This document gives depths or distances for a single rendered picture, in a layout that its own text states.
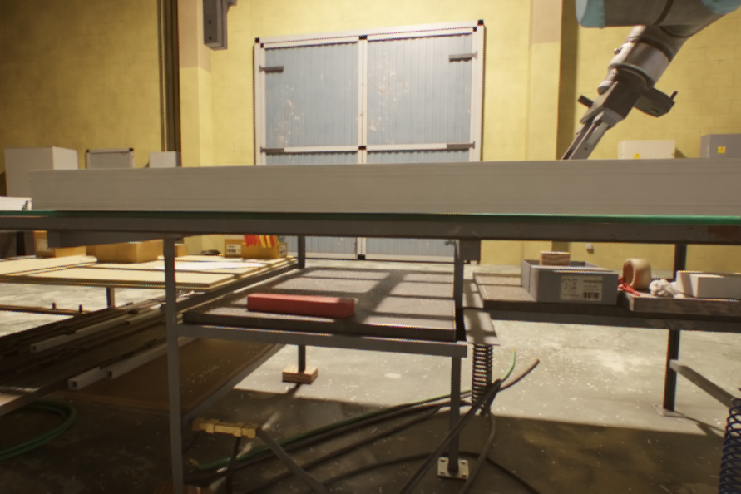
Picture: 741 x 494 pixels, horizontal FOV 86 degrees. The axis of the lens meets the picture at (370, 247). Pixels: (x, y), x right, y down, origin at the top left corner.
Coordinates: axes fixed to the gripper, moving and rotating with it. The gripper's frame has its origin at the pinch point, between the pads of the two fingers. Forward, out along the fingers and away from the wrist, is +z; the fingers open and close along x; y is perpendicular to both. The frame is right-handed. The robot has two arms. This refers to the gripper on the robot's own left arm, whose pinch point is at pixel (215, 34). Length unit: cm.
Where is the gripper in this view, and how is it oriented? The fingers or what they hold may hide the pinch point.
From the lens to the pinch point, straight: 75.7
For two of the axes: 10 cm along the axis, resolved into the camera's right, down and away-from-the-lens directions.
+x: -2.2, 0.8, -9.7
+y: -9.8, -0.3, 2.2
